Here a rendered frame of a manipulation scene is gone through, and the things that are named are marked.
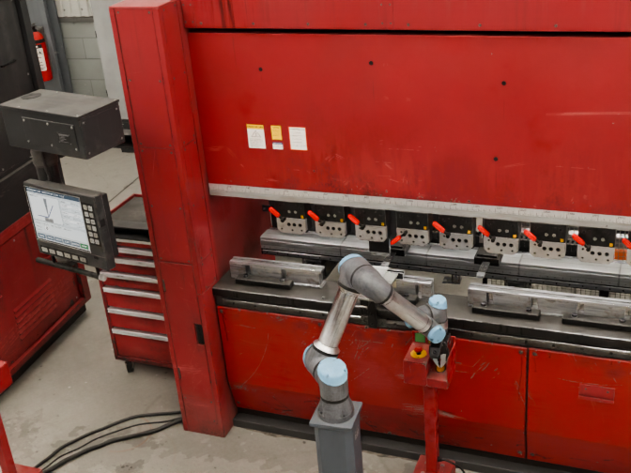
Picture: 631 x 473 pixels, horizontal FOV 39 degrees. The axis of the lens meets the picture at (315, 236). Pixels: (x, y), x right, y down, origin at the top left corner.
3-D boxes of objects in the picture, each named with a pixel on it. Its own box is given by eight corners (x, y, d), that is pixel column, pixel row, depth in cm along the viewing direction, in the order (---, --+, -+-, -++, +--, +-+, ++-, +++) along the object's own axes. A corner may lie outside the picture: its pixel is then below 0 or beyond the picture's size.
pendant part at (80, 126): (37, 274, 429) (-5, 103, 392) (75, 251, 447) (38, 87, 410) (114, 296, 403) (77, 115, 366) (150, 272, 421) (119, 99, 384)
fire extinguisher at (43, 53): (32, 82, 888) (19, 25, 864) (41, 76, 903) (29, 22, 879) (47, 82, 883) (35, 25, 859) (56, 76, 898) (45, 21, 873)
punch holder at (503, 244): (483, 251, 397) (484, 218, 390) (487, 243, 404) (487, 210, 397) (517, 255, 392) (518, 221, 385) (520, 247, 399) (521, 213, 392)
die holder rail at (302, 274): (231, 277, 458) (228, 261, 454) (236, 271, 463) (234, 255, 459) (322, 288, 440) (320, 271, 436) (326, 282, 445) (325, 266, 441)
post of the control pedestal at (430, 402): (425, 472, 426) (423, 378, 402) (428, 465, 430) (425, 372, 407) (437, 474, 424) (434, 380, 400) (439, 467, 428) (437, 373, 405)
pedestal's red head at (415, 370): (403, 383, 400) (402, 349, 393) (413, 363, 414) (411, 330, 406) (447, 389, 393) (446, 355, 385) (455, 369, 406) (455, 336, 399)
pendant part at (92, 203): (38, 252, 417) (22, 182, 402) (57, 242, 426) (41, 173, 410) (108, 271, 394) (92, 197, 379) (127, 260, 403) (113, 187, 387)
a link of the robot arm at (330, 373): (326, 404, 355) (324, 376, 349) (314, 387, 367) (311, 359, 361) (354, 396, 359) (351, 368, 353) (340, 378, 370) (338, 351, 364)
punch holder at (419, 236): (396, 243, 412) (395, 211, 405) (402, 236, 419) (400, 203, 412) (428, 247, 406) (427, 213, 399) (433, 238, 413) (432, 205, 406)
